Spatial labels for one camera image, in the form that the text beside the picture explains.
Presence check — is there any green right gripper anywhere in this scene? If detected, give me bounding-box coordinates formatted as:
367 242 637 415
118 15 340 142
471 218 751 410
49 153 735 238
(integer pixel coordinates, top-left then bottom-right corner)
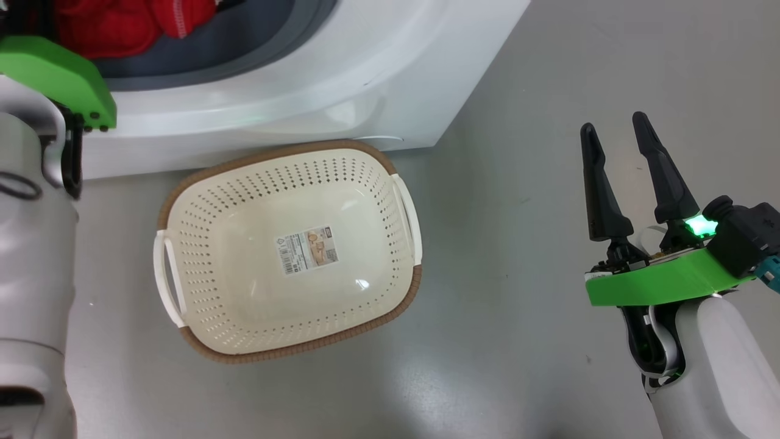
580 112 756 307

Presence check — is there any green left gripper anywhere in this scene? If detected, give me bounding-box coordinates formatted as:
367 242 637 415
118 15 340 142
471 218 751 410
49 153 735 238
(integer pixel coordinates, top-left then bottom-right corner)
0 35 118 132

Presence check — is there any red garment with white trim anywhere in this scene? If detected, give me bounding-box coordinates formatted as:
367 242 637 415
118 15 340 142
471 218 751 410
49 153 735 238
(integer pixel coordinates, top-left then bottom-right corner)
54 0 217 60

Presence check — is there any grey rubber door gasket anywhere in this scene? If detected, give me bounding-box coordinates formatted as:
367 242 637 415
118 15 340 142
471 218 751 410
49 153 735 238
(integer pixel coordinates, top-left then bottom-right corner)
91 0 339 92

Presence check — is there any white front-load washing machine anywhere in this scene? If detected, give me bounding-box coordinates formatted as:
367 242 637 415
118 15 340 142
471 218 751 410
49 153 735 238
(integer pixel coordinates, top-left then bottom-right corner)
0 0 531 180

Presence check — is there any cream perforated laundry basket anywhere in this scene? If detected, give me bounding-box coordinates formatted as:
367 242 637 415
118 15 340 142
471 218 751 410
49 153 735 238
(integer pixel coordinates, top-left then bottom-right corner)
152 139 423 365

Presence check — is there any paper label inside basket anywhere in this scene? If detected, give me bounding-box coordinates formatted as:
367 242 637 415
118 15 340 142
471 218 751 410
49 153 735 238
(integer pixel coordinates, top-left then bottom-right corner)
274 226 339 275

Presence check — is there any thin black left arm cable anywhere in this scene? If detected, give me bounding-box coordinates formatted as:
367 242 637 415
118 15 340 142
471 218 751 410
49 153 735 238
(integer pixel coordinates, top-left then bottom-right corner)
0 173 42 200

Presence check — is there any teal right camera connector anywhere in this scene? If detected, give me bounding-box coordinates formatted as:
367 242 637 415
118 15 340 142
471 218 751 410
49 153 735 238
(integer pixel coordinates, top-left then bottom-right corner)
754 256 780 287

